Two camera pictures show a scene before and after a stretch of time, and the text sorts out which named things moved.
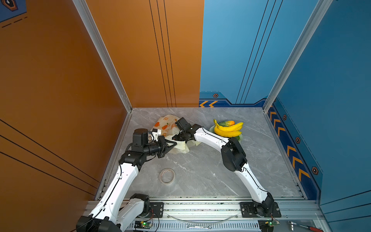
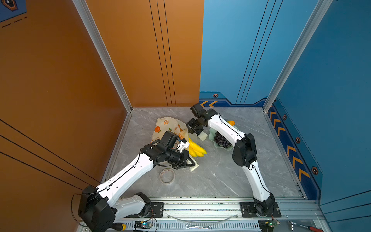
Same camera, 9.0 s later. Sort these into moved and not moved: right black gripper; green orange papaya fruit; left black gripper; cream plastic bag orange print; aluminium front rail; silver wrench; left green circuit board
Moved: cream plastic bag orange print; right black gripper; left black gripper
Not moved: left green circuit board; silver wrench; aluminium front rail; green orange papaya fruit
